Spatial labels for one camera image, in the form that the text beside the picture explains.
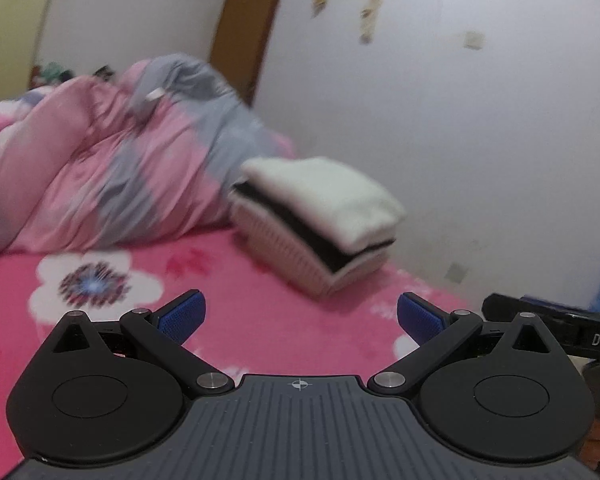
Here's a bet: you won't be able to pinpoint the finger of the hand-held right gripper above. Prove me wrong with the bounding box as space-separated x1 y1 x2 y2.
482 294 581 323

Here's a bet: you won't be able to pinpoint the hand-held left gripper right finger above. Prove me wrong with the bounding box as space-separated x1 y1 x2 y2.
366 292 553 396

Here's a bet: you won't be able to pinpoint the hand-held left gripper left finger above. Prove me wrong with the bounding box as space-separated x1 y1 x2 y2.
36 289 236 397

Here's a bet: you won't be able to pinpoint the white fluffy sweater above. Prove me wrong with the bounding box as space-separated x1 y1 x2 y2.
241 156 407 252

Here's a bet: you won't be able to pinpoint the person's right hand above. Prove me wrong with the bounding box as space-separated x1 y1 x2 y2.
582 420 600 471

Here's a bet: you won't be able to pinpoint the pink floral bed sheet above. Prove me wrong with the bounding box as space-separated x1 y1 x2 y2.
0 102 476 480

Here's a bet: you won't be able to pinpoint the folded pink checked blanket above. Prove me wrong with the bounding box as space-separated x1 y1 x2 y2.
228 195 391 296

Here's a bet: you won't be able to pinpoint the folded black garment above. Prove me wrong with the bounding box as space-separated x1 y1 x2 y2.
231 180 397 276

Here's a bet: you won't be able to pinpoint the pink grey floral quilt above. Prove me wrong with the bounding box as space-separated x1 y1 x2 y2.
0 52 296 261

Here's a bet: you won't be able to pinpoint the small items on shelf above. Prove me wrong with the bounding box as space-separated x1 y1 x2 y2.
32 62 116 88

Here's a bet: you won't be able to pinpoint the brown wooden door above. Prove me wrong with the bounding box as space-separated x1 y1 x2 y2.
209 0 292 108

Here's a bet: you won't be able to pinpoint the pale yellow wardrobe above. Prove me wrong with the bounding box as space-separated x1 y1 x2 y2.
0 0 63 106

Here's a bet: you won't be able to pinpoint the wall hook rack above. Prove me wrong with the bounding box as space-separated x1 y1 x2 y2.
312 0 385 45

